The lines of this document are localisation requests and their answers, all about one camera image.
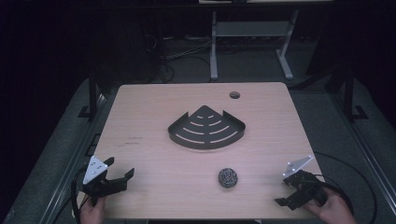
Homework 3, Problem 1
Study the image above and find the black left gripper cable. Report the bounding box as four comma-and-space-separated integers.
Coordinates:
70, 166, 91, 224

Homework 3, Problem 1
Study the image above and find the person's right hand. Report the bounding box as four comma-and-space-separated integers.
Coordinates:
303, 187, 358, 224

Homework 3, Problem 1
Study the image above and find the black metal corner shelf rack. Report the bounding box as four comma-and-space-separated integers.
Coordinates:
167, 105, 247, 150

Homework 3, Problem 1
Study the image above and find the black metal post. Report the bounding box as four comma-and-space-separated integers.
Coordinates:
78, 73, 99, 121
343, 66, 370, 122

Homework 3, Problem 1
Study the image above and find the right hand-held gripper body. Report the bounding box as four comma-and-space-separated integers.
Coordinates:
282, 154, 329, 210

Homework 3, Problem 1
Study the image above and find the person's left hand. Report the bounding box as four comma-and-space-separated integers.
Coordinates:
78, 195, 107, 224

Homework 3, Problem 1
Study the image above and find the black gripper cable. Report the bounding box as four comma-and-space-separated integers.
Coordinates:
70, 166, 91, 224
312, 150, 378, 224

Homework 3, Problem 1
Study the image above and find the bundle of floor cables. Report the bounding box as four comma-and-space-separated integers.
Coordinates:
143, 34, 216, 84

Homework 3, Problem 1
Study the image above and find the aluminium frame rail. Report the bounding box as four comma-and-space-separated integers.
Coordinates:
329, 92, 396, 206
38, 92, 108, 224

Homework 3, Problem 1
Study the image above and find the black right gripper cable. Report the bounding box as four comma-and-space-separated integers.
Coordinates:
312, 150, 378, 224

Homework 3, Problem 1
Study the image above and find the steel wool scrubber ball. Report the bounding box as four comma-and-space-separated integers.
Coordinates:
218, 167, 239, 189

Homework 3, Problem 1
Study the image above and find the grey metal stand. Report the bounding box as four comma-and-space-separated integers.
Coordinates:
209, 9, 300, 81

